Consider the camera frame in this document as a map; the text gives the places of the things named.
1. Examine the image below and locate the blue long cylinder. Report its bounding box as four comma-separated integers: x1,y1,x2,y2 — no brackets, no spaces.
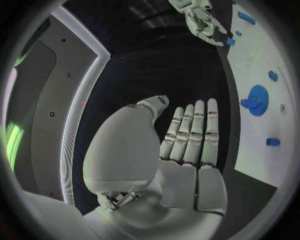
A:
236,11,257,25

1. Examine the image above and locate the blue gear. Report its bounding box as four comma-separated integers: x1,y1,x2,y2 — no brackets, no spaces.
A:
240,84,270,117

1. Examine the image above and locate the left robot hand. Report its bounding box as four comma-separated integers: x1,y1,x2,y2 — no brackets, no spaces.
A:
82,94,229,240

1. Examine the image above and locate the white task board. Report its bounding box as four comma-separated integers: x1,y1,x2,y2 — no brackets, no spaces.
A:
225,3,297,189

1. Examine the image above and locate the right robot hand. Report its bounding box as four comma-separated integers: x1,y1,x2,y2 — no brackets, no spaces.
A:
184,7,229,47

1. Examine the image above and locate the glowing light bar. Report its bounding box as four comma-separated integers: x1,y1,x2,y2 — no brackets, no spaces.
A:
5,123,25,171

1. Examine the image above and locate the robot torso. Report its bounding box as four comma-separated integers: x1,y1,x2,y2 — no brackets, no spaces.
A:
4,5,112,207

